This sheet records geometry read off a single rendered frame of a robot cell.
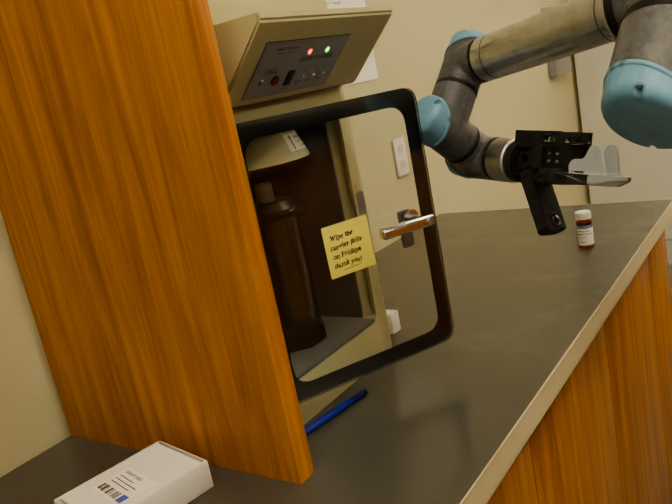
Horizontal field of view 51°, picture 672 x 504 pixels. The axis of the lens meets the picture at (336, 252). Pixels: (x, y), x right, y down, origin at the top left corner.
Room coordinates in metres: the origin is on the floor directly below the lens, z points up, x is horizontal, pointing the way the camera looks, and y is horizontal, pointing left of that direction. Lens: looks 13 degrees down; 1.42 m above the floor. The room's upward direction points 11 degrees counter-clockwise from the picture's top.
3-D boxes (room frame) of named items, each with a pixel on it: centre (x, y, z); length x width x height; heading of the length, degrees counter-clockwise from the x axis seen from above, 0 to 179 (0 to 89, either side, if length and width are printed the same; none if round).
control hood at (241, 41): (1.01, -0.02, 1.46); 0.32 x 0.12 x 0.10; 143
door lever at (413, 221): (0.99, -0.10, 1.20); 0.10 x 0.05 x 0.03; 117
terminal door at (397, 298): (0.98, -0.02, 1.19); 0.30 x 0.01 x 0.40; 117
